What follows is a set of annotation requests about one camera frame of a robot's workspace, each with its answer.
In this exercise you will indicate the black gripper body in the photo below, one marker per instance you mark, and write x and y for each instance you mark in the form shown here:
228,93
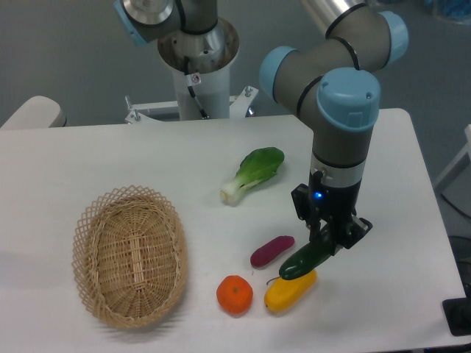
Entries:
335,206

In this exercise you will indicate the dark green cucumber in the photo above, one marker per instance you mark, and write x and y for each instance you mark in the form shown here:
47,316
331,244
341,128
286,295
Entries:
315,252

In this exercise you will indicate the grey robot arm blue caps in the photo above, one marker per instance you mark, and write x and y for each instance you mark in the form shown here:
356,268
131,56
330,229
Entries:
332,89

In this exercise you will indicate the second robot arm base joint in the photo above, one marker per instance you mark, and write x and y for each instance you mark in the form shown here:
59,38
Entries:
146,21

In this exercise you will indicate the purple sweet potato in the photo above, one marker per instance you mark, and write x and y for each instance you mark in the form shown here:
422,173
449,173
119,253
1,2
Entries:
269,251

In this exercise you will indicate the green bok choy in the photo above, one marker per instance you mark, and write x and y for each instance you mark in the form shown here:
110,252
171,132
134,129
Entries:
258,166

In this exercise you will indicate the yellow mango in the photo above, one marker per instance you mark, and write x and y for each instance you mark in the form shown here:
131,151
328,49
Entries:
283,294

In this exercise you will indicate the orange tangerine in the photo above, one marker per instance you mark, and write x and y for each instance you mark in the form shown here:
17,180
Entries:
234,295

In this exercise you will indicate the black device at table edge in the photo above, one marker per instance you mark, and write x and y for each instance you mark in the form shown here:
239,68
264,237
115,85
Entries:
457,314

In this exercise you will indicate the woven wicker basket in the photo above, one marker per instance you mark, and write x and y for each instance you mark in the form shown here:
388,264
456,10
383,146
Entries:
130,258

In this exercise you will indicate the white chair back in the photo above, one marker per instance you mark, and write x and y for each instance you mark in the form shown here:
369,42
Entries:
39,112

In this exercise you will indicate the white metal base frame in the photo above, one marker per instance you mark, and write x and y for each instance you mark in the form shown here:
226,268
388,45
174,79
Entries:
240,107

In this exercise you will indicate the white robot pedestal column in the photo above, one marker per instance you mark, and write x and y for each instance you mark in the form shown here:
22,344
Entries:
200,69

